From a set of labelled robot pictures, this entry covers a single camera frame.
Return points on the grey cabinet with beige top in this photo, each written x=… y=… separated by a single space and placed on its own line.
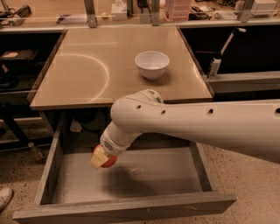
x=94 y=67

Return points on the white bowl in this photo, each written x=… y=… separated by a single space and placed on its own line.
x=152 y=64

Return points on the white shoe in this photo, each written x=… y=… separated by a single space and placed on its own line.
x=6 y=195

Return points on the grey open top drawer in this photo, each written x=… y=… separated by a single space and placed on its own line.
x=159 y=177

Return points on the white box on bench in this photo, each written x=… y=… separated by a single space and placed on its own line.
x=263 y=7

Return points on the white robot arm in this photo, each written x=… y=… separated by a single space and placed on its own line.
x=247 y=127

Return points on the red apple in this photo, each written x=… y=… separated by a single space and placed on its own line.
x=110 y=162

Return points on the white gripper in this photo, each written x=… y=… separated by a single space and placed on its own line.
x=111 y=146

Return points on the metal bracket post left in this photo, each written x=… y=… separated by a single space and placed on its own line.
x=90 y=11

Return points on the pink stacked trays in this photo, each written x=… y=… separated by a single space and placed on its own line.
x=177 y=10

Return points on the black table leg frame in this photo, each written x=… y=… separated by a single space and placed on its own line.
x=23 y=141

